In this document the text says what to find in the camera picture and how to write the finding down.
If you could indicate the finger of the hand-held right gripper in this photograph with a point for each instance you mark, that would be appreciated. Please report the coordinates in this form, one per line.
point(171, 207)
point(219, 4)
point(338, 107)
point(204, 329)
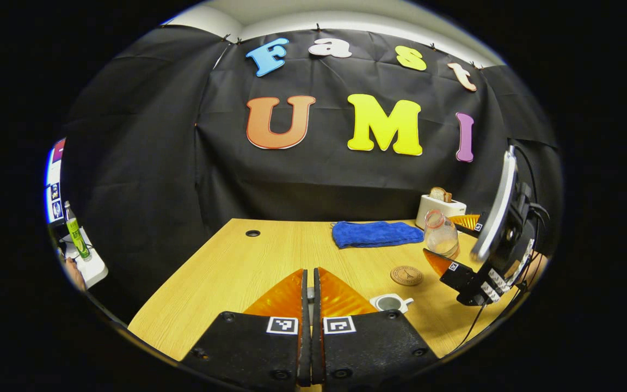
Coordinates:
point(455, 275)
point(468, 223)

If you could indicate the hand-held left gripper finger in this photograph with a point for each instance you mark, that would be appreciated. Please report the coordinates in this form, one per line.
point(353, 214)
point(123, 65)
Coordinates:
point(305, 348)
point(317, 348)

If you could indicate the clear plastic water bottle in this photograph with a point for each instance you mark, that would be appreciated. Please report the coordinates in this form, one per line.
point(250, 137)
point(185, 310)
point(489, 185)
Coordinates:
point(441, 237)

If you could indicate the round wooden coaster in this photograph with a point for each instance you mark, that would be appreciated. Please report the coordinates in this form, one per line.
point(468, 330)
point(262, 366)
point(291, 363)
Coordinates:
point(406, 275)

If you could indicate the small white teacup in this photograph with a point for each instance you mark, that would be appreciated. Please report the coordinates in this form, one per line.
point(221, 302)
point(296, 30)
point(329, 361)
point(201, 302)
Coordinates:
point(388, 302)

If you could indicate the green label drink bottle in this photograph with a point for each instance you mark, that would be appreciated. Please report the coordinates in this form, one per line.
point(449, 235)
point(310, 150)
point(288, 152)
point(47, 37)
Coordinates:
point(77, 237)

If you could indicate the white toaster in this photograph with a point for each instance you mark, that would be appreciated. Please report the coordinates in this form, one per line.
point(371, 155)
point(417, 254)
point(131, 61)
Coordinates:
point(436, 207)

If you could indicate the toast slice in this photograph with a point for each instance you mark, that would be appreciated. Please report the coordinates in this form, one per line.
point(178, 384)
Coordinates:
point(440, 194)

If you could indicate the blue towel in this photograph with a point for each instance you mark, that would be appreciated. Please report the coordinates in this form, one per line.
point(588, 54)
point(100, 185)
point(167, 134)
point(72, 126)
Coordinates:
point(376, 234)

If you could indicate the white side table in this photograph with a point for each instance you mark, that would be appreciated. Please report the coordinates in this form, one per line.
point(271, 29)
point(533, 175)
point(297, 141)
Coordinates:
point(94, 269)

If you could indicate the computer monitor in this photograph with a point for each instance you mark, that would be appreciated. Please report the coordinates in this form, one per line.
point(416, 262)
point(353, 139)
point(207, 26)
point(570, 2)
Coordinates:
point(55, 185)

